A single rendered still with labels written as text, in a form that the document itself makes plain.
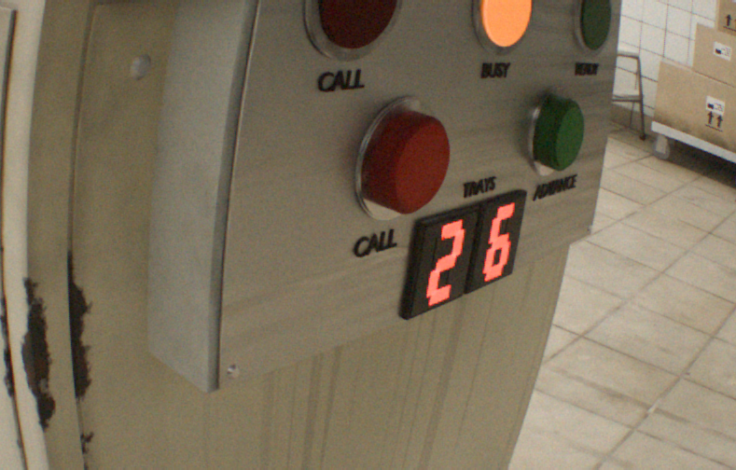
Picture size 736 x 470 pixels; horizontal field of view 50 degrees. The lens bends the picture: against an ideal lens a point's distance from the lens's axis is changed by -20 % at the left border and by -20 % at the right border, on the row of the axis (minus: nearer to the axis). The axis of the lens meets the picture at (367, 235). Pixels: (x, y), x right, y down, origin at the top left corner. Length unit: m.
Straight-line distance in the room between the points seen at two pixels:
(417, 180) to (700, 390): 1.70
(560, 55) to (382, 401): 0.16
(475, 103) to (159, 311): 0.13
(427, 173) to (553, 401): 1.50
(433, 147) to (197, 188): 0.08
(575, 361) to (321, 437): 1.59
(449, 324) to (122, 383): 0.18
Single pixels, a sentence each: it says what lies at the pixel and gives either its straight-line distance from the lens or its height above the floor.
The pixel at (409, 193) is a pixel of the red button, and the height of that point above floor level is 0.75.
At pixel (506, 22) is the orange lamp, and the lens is 0.32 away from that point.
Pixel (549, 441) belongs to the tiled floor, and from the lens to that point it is 1.63.
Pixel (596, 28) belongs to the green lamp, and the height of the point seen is 0.81.
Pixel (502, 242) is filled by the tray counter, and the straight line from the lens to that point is 0.35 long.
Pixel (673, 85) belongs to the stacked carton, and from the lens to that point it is 3.99.
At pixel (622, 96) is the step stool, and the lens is 4.18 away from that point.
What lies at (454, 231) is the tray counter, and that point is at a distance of 0.32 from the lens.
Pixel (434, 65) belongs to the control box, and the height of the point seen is 0.79.
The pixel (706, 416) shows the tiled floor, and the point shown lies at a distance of 1.85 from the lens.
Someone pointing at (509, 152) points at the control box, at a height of 0.75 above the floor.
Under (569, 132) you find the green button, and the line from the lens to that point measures 0.36.
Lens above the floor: 0.84
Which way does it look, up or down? 20 degrees down
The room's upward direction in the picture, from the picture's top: 8 degrees clockwise
